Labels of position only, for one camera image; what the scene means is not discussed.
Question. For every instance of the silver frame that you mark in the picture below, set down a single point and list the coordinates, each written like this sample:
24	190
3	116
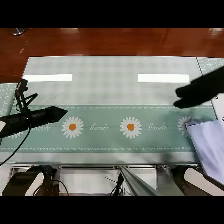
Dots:
140	185

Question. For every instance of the pale blue garment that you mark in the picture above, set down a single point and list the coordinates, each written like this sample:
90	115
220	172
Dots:
208	143

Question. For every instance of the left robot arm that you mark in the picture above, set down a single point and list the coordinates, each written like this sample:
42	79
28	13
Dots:
20	120

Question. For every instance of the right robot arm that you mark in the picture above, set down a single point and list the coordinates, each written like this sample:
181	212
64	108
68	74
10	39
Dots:
203	88

